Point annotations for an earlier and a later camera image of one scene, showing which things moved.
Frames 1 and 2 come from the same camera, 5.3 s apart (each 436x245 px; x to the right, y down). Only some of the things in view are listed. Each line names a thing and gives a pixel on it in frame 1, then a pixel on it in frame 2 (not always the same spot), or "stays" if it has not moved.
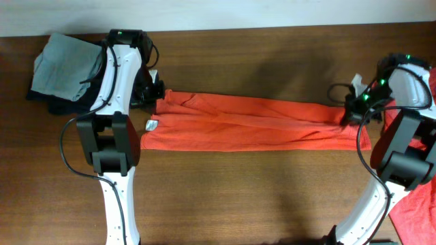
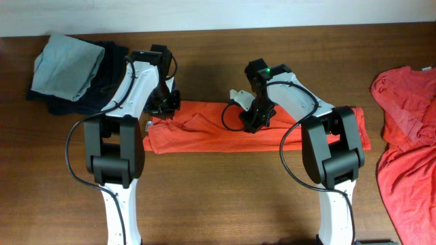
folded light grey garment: (63, 63) stays
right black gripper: (352, 111) -> (254, 124)
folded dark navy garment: (61, 105) stays
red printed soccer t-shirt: (204, 121) stays
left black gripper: (150, 103) -> (169, 109)
